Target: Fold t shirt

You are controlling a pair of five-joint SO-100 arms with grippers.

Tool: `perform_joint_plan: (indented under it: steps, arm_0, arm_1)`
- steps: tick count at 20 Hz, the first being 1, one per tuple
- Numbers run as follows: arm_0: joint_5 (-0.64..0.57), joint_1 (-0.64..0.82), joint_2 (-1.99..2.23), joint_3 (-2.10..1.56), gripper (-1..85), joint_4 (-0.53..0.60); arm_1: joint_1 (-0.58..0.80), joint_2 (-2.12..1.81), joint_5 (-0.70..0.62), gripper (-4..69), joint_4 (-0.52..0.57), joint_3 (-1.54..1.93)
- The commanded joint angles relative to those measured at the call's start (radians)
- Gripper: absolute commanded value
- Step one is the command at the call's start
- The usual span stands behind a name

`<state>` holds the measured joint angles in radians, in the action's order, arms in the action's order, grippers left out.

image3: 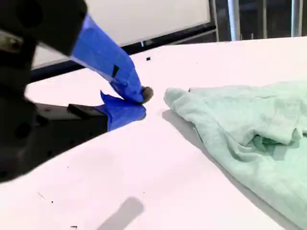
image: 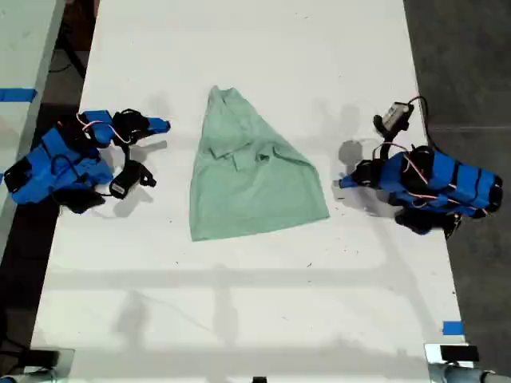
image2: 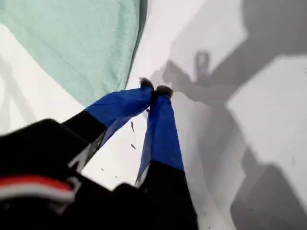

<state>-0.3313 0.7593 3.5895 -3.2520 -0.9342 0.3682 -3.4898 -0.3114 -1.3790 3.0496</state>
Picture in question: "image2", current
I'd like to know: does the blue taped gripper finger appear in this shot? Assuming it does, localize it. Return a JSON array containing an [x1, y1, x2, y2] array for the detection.
[[61, 77, 155, 172], [134, 85, 198, 216]]

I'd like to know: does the pale green T-shirt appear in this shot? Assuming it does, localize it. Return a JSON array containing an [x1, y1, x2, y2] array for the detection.
[[0, 0, 148, 107]]

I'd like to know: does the red and white wire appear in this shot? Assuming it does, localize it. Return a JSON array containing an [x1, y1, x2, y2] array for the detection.
[[0, 175, 75, 205]]

